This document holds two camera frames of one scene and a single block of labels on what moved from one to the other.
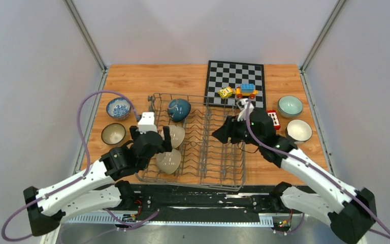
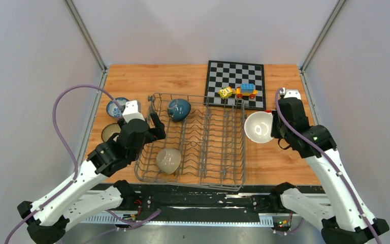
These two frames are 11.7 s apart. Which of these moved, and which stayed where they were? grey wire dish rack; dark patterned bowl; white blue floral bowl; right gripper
Moved: right gripper
Stayed: dark patterned bowl; grey wire dish rack; white blue floral bowl
